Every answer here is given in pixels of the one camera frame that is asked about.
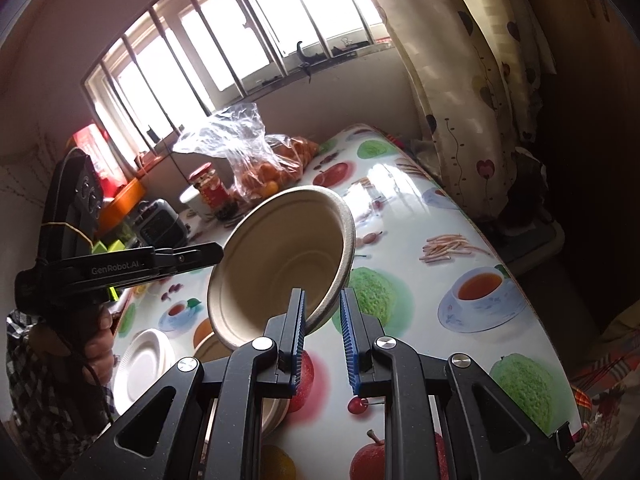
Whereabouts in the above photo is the orange box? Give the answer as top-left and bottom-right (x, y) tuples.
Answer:
(97, 180), (149, 237)

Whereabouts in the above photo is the small grey fan heater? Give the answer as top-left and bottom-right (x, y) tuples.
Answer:
(137, 199), (189, 248)

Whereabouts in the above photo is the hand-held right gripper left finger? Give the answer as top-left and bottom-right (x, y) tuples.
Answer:
(60, 287), (307, 480)

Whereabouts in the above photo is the beige paper bowl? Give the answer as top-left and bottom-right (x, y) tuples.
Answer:
(192, 332), (292, 437)
(206, 185), (357, 351)

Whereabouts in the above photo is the person's left forearm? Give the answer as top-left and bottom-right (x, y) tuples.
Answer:
(5, 310), (118, 466)

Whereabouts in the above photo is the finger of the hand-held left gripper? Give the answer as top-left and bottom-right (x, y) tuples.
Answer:
(150, 242), (222, 258)
(150, 251), (225, 277)

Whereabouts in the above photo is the plaid blanket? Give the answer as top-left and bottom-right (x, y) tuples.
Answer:
(570, 300), (640, 480)

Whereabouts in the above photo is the red box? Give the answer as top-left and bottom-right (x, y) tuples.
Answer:
(72, 124), (129, 189)

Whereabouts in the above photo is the barred window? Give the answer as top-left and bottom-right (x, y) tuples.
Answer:
(80, 0), (396, 161)

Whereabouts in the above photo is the person's left hand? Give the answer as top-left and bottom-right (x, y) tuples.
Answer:
(27, 307), (118, 387)

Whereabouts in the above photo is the plastic bag of oranges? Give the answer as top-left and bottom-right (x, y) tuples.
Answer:
(172, 102), (321, 202)

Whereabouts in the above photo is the grey floor mat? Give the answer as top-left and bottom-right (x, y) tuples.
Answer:
(500, 217), (567, 277)

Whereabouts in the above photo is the red label glass jar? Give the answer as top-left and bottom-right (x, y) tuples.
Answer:
(188, 162), (232, 222)

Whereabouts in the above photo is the fruit printed tablecloth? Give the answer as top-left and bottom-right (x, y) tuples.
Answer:
(107, 122), (583, 480)

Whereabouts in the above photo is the heart printed curtain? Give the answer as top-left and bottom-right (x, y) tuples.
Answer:
(370, 0), (557, 221)

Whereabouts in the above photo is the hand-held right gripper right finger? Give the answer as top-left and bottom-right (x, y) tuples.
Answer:
(340, 287), (583, 480)

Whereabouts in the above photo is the white paper cup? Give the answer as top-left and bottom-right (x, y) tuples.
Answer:
(179, 187), (213, 219)

